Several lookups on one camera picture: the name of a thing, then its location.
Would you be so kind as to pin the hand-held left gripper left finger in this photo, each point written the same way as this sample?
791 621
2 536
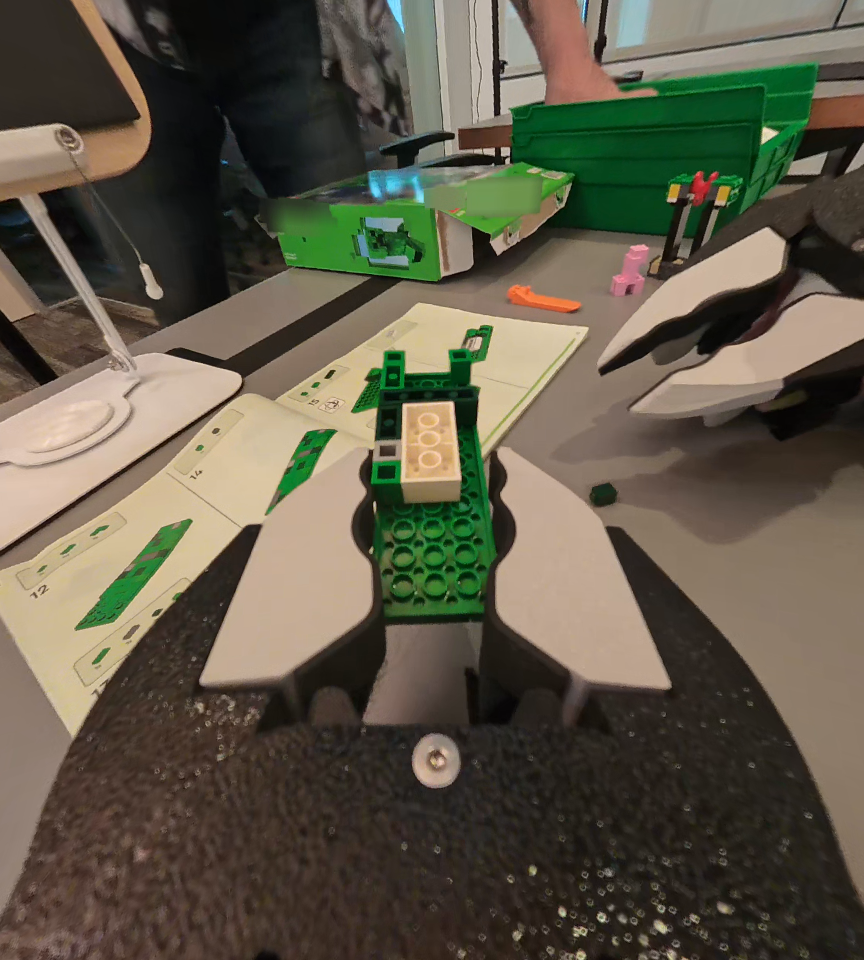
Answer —
304 577

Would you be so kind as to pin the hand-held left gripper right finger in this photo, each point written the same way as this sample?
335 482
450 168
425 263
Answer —
567 592

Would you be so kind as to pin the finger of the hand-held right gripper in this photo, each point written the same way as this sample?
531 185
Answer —
709 292
784 352

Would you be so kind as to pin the small dark green brick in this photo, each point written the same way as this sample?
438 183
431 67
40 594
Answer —
603 494

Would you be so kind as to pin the green toy brick assembly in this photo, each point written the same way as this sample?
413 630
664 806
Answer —
432 555

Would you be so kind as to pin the another person's forearm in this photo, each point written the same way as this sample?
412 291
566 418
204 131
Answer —
559 34

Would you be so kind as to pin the grey desk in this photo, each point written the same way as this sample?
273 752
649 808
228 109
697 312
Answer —
702 562

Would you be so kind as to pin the white desk lamp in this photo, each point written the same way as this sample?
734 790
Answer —
101 405

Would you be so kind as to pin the brick model with red flower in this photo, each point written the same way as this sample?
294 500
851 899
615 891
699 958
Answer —
694 217

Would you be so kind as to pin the pink toy brick figure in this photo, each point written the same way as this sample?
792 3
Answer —
631 274

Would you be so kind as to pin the open instruction booklet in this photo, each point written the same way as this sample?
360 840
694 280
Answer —
229 450

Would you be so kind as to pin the green plastic bin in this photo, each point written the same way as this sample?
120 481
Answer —
642 157

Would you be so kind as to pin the orange brick separator tool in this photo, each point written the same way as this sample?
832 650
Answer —
544 298

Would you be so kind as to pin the green toy brick box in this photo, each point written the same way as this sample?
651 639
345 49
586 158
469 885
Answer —
394 232

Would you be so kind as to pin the black office chair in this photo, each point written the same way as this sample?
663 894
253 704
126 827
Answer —
420 146

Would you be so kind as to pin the dark board with wooden edge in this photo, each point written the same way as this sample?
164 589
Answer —
34 67

